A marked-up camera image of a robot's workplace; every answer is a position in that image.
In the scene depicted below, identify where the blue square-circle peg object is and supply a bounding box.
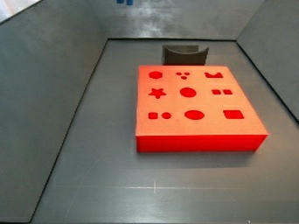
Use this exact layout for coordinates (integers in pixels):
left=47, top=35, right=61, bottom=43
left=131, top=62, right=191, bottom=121
left=117, top=0, right=135, bottom=6

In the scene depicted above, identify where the red shape-sorting board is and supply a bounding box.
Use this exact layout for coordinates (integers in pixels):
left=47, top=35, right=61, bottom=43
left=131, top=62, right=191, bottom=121
left=135, top=66, right=268, bottom=152

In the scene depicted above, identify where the black curved holder stand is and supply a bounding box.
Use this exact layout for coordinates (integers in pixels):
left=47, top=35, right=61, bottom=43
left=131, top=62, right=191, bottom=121
left=163, top=45, right=210, bottom=66

